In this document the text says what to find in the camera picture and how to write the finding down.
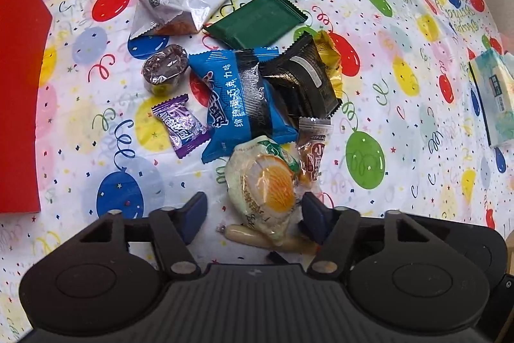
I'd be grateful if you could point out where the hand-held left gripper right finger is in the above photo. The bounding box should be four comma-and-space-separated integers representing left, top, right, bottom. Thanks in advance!
302, 191, 442, 281

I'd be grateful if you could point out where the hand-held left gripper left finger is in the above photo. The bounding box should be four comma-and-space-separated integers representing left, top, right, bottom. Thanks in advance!
76, 191, 208, 280

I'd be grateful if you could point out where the pale egg yolk pastry packet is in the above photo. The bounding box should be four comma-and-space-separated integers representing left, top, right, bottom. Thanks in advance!
224, 135, 306, 247

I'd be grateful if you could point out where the yellow snack packet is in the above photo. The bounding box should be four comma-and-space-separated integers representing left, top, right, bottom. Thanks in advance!
313, 30, 346, 100

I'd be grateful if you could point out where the red box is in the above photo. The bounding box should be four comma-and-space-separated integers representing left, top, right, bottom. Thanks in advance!
0, 0, 54, 214

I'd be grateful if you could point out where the pale sausage stick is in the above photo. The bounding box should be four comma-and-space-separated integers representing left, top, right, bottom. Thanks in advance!
217, 224, 318, 256

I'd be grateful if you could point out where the small orange clear packet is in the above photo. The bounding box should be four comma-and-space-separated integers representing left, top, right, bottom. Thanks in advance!
296, 117, 335, 183

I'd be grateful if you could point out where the purple candy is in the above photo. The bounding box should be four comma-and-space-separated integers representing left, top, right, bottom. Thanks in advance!
151, 94, 213, 160

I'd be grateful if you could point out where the blue snack packet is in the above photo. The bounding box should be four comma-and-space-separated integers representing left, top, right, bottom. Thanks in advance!
188, 46, 300, 164

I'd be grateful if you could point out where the black snack packet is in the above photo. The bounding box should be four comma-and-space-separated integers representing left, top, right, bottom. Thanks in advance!
259, 33, 343, 127

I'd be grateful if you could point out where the round foil-lidded cup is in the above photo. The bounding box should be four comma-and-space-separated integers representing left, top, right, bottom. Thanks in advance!
142, 44, 189, 95

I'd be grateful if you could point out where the balloon printed tablecloth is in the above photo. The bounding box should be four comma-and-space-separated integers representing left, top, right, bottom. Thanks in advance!
0, 0, 514, 328

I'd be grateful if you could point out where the dark green snack packet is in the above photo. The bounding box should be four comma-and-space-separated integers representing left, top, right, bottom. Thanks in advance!
202, 0, 309, 50

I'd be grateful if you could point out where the pale blue tissue pack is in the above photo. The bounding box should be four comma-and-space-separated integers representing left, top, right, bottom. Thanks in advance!
468, 49, 514, 148

